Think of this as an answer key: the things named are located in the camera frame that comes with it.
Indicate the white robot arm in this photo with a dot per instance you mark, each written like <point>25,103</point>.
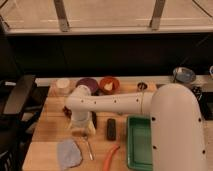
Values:
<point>177,136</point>

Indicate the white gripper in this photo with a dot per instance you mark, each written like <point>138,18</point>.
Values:
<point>85,125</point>

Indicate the black rectangular block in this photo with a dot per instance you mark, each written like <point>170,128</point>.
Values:
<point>111,129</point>

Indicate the white paper cup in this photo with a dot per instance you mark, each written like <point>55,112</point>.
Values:
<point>63,86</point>

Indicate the orange bowl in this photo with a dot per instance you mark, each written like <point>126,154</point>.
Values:
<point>109,85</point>

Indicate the black chair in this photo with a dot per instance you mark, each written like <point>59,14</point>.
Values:
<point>20,106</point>

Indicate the orange carrot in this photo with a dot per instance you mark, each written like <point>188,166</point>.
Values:
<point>109,156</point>

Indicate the bunch of red grapes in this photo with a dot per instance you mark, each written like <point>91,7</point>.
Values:
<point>67,112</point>

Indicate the purple bowl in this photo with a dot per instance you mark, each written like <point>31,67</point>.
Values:
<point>91,83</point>

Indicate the metal bowl on counter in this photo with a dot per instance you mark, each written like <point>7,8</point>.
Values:
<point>184,75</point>

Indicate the black handled knife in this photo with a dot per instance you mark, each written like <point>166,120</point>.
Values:
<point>94,119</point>

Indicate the blue grey cloth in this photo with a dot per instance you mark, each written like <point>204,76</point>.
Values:
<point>68,154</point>

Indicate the green plastic tray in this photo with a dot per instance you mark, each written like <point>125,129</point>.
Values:
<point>138,143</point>

